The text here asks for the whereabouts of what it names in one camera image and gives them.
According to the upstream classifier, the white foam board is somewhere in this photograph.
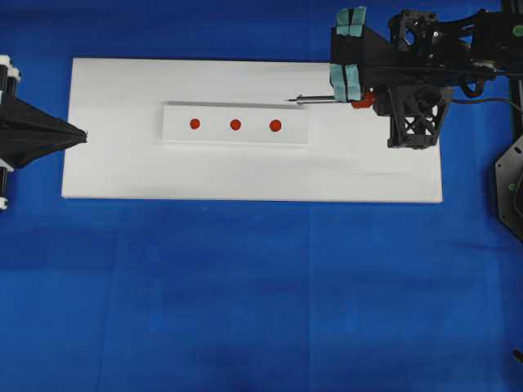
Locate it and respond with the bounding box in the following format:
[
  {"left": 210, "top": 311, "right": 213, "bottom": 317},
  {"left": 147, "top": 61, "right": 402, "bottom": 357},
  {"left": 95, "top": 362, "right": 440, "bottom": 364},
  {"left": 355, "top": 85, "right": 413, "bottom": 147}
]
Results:
[{"left": 62, "top": 58, "right": 443, "bottom": 203}]

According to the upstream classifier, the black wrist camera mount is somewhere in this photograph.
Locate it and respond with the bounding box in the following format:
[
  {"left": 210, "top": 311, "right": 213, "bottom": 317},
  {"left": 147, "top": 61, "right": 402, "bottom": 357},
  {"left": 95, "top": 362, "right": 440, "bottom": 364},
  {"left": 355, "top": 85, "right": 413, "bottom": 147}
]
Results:
[{"left": 387, "top": 85, "right": 453, "bottom": 149}]

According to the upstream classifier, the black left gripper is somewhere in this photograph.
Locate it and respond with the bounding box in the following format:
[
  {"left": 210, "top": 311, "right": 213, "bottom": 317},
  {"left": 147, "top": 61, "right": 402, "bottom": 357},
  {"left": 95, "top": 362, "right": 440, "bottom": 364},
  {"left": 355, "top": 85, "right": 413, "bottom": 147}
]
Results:
[{"left": 1, "top": 55, "right": 87, "bottom": 211}]

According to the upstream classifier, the black aluminium rail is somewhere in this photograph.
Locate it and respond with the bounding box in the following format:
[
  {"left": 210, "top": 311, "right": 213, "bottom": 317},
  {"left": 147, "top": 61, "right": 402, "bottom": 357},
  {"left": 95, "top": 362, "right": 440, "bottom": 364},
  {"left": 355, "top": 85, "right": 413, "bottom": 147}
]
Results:
[{"left": 500, "top": 0, "right": 522, "bottom": 141}]

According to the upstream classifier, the black cable on cloth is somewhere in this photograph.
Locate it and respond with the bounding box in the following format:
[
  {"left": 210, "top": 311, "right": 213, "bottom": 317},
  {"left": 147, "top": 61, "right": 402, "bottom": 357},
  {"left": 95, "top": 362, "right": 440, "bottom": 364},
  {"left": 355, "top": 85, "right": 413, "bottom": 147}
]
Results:
[{"left": 451, "top": 96, "right": 523, "bottom": 111}]

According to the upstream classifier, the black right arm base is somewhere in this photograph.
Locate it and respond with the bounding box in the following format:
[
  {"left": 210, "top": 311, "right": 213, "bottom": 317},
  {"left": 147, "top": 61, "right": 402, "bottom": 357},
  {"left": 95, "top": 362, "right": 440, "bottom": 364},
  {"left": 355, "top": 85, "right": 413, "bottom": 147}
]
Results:
[{"left": 494, "top": 136, "right": 522, "bottom": 241}]

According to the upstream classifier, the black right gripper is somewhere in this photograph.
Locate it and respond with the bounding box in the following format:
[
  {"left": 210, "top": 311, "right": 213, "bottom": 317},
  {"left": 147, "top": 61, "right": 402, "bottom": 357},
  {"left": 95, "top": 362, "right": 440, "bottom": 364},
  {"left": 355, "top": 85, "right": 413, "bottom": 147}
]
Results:
[{"left": 329, "top": 7, "right": 470, "bottom": 101}]

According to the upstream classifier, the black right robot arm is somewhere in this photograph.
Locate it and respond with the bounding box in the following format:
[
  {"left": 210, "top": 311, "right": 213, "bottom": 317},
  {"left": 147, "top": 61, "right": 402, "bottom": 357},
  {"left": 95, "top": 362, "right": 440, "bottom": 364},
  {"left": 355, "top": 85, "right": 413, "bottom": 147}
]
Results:
[{"left": 295, "top": 7, "right": 522, "bottom": 149}]

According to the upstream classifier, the white strip with marks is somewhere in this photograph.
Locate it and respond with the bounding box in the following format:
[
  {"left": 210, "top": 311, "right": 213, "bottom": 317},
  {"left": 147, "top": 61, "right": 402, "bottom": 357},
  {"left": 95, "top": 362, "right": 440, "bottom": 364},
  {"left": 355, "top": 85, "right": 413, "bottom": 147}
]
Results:
[{"left": 159, "top": 101, "right": 310, "bottom": 148}]

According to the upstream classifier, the soldering iron orange grip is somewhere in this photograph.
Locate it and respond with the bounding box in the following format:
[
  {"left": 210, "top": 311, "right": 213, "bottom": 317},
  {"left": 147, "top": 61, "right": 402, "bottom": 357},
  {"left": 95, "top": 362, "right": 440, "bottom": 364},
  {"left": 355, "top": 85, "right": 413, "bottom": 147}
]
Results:
[{"left": 286, "top": 90, "right": 377, "bottom": 110}]

